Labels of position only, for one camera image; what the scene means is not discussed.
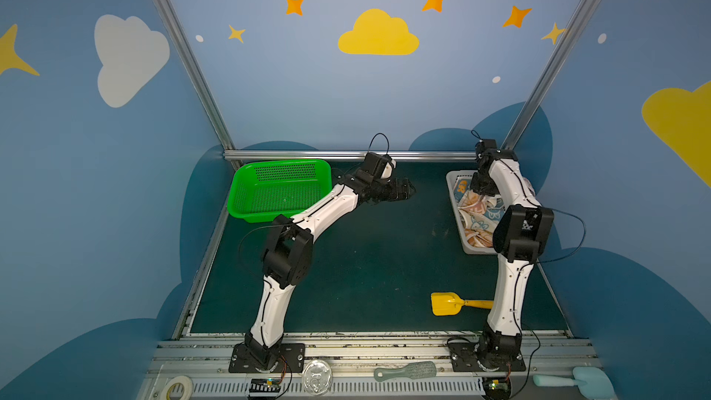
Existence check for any teal owl pattern towel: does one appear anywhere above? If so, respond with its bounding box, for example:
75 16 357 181
453 177 471 204

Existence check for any orange pattern towel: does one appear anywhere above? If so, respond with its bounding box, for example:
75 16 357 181
465 217 498 248

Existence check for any striped rabbit text towel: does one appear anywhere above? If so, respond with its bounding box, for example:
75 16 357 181
457 190 505 221

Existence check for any aluminium frame post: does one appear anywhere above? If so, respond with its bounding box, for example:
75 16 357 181
503 0 602 150
152 0 234 151

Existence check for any left small circuit board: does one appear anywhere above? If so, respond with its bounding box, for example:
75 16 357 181
246 378 283 400

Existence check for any green plastic basket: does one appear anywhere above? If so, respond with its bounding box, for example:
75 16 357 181
227 159 333 223

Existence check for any aluminium rear frame bar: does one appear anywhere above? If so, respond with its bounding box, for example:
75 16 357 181
223 150 479 163

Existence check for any white tape roll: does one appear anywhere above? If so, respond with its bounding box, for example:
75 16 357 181
158 375 194 400

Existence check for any mint green spatula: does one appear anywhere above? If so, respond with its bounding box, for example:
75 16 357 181
533 367 616 399

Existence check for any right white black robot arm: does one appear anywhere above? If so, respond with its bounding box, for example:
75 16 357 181
470 139 555 359

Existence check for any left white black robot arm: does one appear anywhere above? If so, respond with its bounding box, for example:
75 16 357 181
244 175 416 366

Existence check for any right small circuit board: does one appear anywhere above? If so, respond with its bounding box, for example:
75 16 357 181
483 378 511 400

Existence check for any clear round lid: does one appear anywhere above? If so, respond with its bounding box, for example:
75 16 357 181
302 359 333 396

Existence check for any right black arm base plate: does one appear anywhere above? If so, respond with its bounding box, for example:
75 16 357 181
445 337 527 372

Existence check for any aluminium right frame post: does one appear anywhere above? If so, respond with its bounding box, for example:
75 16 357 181
503 0 602 150

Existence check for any yellow toy shovel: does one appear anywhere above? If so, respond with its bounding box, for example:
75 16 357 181
431 292 494 317

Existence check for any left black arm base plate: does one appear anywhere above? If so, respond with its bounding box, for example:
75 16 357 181
228 343 306 374

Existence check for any small circuit board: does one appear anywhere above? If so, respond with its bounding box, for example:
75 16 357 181
246 378 283 400
483 378 511 400

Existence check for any grey green brush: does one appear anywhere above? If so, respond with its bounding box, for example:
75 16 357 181
373 361 438 383

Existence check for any grey plastic basket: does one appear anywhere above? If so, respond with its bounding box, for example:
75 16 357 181
446 170 496 256

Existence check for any aluminium front rail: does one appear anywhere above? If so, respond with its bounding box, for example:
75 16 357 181
137 331 602 399

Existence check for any aluminium left frame post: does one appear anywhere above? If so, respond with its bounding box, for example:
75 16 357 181
152 0 234 151

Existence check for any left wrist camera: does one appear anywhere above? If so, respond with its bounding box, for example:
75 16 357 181
361 152 396 180

